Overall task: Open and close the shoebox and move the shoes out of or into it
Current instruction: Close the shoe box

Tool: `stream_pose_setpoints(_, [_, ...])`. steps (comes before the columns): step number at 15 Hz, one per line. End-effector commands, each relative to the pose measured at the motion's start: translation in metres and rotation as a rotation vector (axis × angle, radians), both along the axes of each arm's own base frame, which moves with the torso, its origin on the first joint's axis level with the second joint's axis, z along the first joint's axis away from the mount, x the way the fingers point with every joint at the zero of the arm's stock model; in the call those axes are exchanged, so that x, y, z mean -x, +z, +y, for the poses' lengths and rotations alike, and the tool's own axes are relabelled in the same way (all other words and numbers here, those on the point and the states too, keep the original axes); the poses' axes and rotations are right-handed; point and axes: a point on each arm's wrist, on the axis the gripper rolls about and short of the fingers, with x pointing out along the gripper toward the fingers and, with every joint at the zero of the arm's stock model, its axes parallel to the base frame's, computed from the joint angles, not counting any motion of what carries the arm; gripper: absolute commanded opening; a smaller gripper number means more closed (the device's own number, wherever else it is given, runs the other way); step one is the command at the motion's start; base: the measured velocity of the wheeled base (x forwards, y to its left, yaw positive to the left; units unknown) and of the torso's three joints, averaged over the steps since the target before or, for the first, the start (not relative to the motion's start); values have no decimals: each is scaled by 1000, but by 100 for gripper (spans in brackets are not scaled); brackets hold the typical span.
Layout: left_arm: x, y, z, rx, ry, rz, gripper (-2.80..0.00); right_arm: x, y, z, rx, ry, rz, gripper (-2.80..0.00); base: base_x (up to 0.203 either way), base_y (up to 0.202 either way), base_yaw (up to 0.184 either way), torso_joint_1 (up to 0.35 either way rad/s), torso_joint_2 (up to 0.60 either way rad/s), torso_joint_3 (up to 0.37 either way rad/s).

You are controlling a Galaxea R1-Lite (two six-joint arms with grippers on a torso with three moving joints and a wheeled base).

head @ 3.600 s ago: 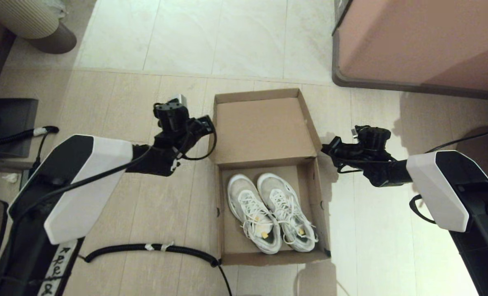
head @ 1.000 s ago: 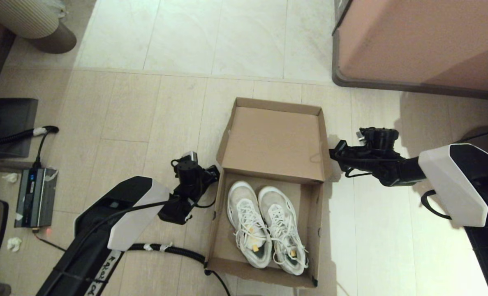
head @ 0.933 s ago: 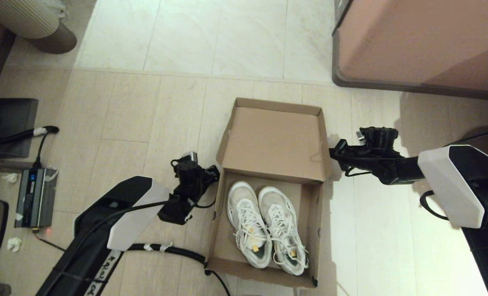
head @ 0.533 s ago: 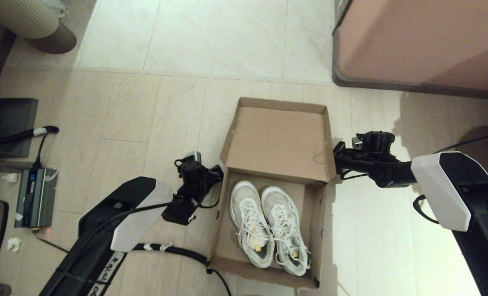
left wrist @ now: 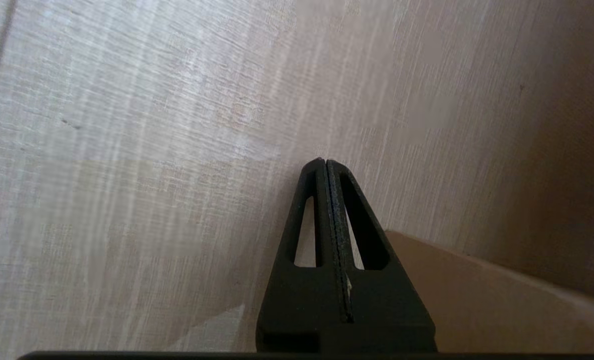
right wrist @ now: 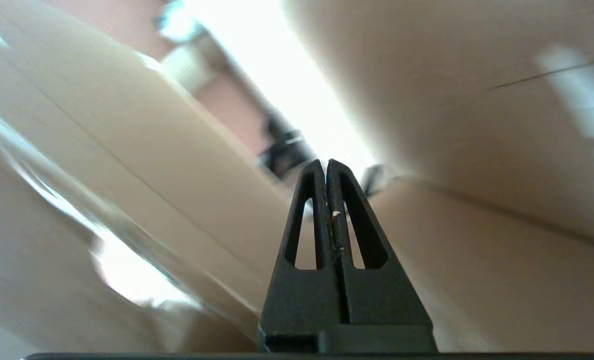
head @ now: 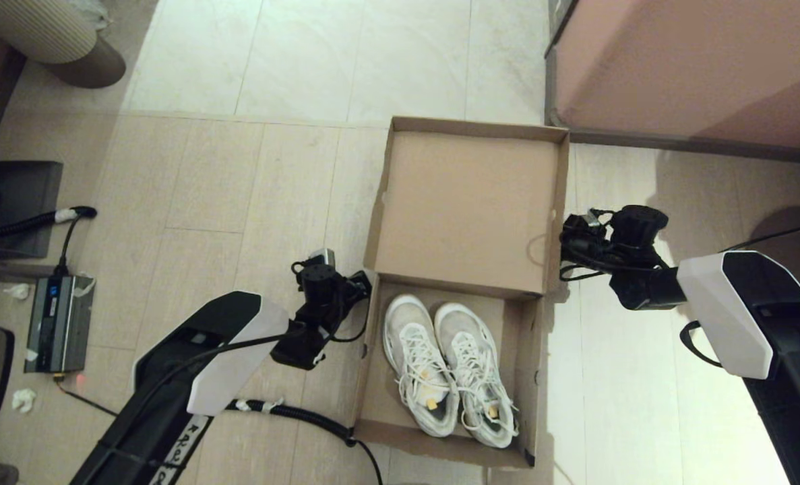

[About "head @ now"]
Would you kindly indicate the ribbed beige round bin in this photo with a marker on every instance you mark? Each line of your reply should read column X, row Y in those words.
column 29, row 27

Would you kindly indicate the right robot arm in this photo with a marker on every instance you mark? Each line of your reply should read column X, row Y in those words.
column 743, row 316

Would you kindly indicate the crumpled white tissue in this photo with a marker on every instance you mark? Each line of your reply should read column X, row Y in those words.
column 17, row 291
column 22, row 401

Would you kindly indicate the pink brown cabinet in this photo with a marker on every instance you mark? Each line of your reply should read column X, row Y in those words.
column 696, row 67

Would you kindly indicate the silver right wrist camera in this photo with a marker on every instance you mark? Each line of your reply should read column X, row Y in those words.
column 592, row 219

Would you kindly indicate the grey power supply unit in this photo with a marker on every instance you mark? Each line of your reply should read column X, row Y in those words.
column 59, row 323

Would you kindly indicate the round brown furniture base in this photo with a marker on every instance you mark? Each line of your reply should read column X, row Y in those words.
column 797, row 225

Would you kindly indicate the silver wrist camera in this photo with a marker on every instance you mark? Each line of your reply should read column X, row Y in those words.
column 322, row 256
column 592, row 219

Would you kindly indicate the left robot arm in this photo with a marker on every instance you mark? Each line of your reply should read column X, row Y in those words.
column 191, row 364

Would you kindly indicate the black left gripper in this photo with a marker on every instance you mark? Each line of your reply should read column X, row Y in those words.
column 325, row 289

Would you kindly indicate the white sneaker with laces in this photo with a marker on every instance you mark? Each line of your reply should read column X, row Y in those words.
column 416, row 350
column 474, row 357

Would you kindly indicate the brown cardboard shoe box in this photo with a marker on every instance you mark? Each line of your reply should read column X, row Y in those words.
column 467, row 202

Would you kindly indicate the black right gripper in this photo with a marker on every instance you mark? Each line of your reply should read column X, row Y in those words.
column 632, row 236

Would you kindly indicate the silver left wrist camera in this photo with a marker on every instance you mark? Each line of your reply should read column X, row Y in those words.
column 322, row 256

